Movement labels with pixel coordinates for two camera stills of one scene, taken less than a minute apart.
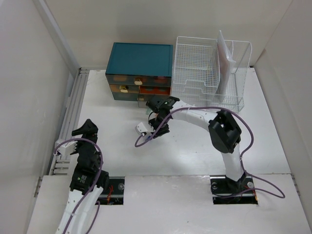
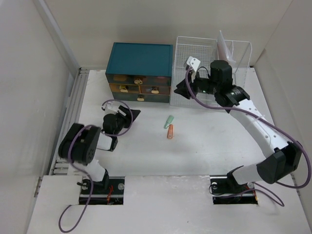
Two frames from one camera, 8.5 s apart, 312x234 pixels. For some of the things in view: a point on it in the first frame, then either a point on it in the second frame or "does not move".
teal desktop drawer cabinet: [141, 72] does not move
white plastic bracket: [141, 128] -> [193, 63]
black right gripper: [161, 131] -> [183, 89]
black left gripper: [88, 129] -> [129, 118]
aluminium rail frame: [61, 163] does not move
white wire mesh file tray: [196, 72] does not move
